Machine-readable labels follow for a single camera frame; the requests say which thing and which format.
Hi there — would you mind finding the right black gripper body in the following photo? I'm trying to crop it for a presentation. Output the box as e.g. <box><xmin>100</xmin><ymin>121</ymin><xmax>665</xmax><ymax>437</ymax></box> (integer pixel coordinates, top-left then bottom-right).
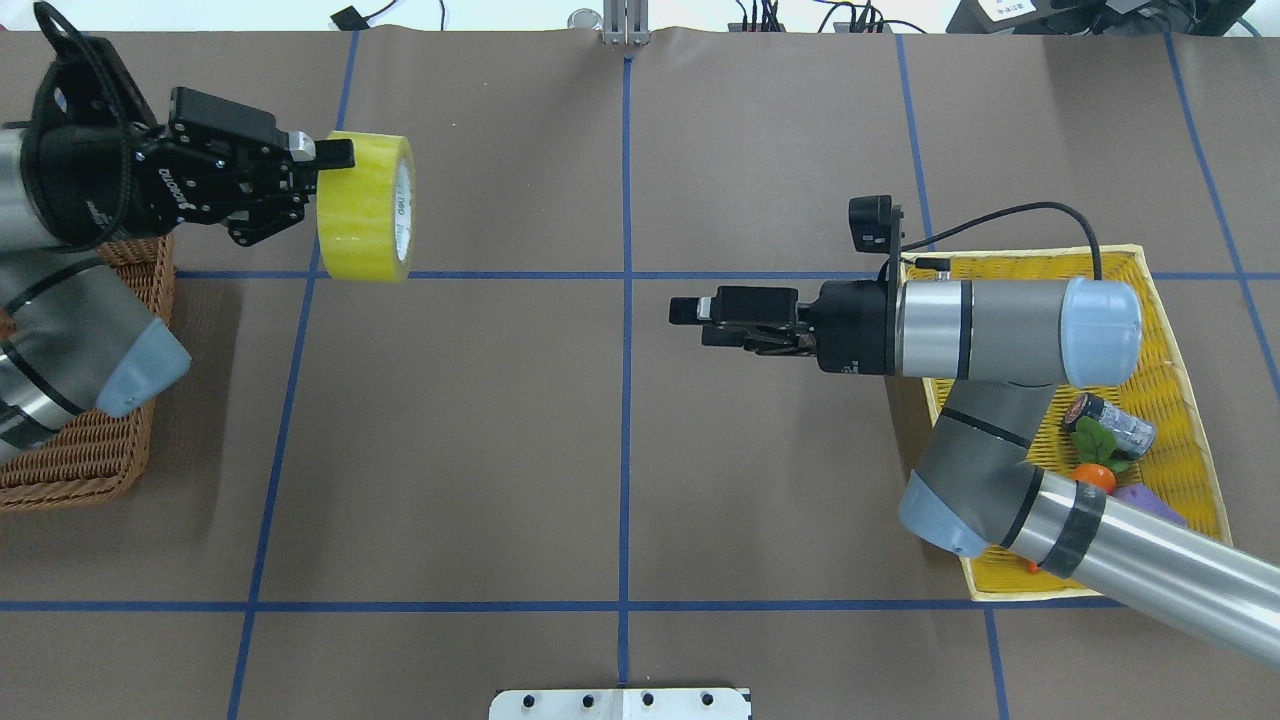
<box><xmin>716</xmin><ymin>281</ymin><xmax>896</xmax><ymax>375</ymax></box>

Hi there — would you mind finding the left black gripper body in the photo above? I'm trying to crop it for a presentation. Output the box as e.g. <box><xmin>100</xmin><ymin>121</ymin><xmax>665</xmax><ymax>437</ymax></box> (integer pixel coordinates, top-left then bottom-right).
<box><xmin>20</xmin><ymin>87</ymin><xmax>314</xmax><ymax>249</ymax></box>

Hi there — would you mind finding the yellow tape roll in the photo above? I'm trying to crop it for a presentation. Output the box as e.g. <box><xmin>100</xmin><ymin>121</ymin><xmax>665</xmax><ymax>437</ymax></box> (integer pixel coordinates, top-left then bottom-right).
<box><xmin>316</xmin><ymin>129</ymin><xmax>415</xmax><ymax>283</ymax></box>

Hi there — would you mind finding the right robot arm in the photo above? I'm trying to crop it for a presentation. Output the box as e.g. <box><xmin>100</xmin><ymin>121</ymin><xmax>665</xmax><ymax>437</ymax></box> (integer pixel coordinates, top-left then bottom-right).
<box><xmin>669</xmin><ymin>277</ymin><xmax>1279</xmax><ymax>667</ymax></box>

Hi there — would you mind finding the brown wicker basket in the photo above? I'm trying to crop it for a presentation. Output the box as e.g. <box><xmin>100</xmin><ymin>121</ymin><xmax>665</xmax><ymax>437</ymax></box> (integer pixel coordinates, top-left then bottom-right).
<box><xmin>1</xmin><ymin>234</ymin><xmax>177</xmax><ymax>512</ymax></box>

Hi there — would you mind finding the yellow woven basket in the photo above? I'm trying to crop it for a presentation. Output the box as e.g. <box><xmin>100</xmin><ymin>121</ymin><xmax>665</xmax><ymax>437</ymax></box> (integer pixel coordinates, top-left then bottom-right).
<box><xmin>884</xmin><ymin>243</ymin><xmax>1234</xmax><ymax>602</ymax></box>

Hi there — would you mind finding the orange toy carrot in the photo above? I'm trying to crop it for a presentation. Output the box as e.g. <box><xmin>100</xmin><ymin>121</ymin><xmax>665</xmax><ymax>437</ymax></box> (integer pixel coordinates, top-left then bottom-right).
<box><xmin>1028</xmin><ymin>415</ymin><xmax>1137</xmax><ymax>573</ymax></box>

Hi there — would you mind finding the purple foam block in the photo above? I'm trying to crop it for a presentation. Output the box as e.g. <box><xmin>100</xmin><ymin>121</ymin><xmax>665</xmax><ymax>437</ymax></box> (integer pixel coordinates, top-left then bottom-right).
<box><xmin>1111</xmin><ymin>483</ymin><xmax>1189</xmax><ymax>528</ymax></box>

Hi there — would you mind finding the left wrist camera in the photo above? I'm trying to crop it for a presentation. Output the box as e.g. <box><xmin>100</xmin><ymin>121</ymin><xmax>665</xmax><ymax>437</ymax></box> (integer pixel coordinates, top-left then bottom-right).
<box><xmin>29</xmin><ymin>1</ymin><xmax>157</xmax><ymax>127</ymax></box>

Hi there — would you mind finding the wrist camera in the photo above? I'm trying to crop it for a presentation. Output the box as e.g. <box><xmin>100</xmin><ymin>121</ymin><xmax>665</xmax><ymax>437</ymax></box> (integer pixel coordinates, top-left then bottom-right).
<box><xmin>847</xmin><ymin>193</ymin><xmax>904</xmax><ymax>255</ymax></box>
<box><xmin>29</xmin><ymin>1</ymin><xmax>157</xmax><ymax>127</ymax></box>

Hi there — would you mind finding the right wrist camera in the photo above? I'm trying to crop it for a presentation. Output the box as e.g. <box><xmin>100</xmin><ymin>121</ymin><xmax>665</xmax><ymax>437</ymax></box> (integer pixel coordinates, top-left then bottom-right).
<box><xmin>847</xmin><ymin>193</ymin><xmax>904</xmax><ymax>255</ymax></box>

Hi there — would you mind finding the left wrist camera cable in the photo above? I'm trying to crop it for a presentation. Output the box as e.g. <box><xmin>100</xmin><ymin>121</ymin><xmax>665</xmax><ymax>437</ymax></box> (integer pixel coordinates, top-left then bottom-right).
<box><xmin>0</xmin><ymin>29</ymin><xmax>151</xmax><ymax>322</ymax></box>

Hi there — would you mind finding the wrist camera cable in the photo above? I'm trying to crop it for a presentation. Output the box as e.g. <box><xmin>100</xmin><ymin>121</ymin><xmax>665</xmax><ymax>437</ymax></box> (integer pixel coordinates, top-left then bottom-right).
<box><xmin>0</xmin><ymin>29</ymin><xmax>151</xmax><ymax>322</ymax></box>
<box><xmin>878</xmin><ymin>202</ymin><xmax>1103</xmax><ymax>286</ymax></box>

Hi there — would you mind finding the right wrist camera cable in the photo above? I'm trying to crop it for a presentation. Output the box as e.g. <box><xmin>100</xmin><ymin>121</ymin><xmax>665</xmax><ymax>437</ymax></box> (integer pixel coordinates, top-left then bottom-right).
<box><xmin>878</xmin><ymin>202</ymin><xmax>1103</xmax><ymax>286</ymax></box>

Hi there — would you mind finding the aluminium frame post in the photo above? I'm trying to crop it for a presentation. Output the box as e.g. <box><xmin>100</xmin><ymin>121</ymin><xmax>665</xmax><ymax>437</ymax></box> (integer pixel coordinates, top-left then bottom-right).
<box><xmin>600</xmin><ymin>0</ymin><xmax>652</xmax><ymax>46</ymax></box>

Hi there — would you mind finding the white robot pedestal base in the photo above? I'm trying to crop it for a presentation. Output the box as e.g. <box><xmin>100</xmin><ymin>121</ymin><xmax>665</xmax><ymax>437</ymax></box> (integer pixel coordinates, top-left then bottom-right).
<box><xmin>488</xmin><ymin>687</ymin><xmax>754</xmax><ymax>719</ymax></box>

